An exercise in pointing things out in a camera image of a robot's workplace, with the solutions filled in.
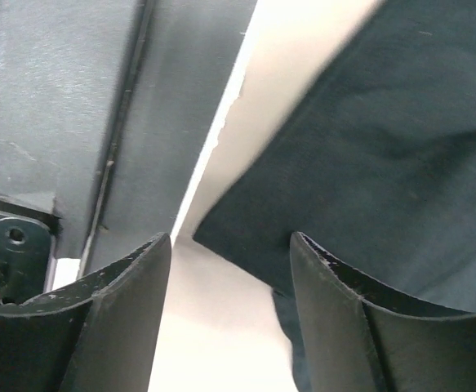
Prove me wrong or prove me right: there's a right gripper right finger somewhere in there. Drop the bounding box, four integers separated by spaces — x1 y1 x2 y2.
290 232 476 391

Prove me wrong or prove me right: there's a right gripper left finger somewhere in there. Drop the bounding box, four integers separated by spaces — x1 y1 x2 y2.
0 234 171 392

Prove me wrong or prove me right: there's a black t shirt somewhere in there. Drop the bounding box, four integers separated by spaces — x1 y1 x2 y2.
194 1 476 391

